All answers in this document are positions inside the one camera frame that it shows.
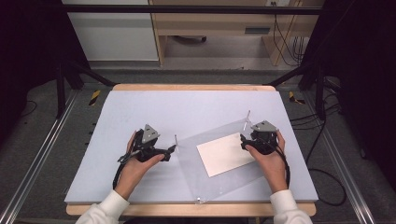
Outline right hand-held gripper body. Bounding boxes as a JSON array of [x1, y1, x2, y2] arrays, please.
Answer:
[[247, 119, 279, 156]]

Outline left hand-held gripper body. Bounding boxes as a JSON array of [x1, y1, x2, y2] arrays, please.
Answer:
[[132, 124, 171, 163]]

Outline picture card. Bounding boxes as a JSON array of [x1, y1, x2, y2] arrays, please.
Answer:
[[196, 132, 257, 178]]

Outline clear acrylic photo frame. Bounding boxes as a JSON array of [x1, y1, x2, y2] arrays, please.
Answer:
[[175, 109, 273, 205]]

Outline person's right hand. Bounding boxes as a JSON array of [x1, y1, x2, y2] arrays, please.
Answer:
[[245, 130, 290, 194]]

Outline person's left hand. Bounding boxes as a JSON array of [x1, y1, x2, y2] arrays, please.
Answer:
[[115, 130, 166, 201]]

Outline wooden table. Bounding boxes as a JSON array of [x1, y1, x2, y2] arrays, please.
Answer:
[[65, 83, 318, 217]]

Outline black metal stand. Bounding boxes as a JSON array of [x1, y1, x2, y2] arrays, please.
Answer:
[[55, 58, 117, 119], [266, 61, 329, 121]]

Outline white cabinet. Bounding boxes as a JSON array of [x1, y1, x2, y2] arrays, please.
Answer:
[[61, 0, 160, 63]]

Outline black curtain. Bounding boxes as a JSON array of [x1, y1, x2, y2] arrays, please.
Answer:
[[306, 0, 396, 190], [0, 0, 92, 147]]

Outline wooden desk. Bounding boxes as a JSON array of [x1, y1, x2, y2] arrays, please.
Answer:
[[148, 0, 325, 67]]

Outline yellow-handled clamp right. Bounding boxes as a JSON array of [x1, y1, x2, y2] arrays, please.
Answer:
[[288, 91, 306, 105]]

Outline yellow-handled clamp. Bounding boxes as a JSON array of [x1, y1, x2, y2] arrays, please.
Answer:
[[288, 91, 306, 105], [88, 89, 102, 107]]

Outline left hand-held gripper black cable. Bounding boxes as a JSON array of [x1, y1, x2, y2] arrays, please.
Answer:
[[112, 148, 142, 190]]

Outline yellow-handled clamp left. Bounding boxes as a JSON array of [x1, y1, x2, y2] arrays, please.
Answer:
[[88, 89, 102, 107]]

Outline aluminium floor rail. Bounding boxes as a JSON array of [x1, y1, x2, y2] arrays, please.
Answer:
[[0, 89, 79, 224], [302, 90, 377, 224]]

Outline black floor cables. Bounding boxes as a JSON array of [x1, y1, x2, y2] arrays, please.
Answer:
[[289, 91, 347, 207]]

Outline black hanging cables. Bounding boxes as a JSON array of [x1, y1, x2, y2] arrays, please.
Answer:
[[272, 0, 310, 67]]

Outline thin black floor cable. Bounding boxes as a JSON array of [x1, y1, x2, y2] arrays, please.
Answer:
[[20, 99, 38, 119]]

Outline black horizontal frame bar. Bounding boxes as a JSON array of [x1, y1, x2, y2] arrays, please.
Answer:
[[61, 4, 323, 16]]

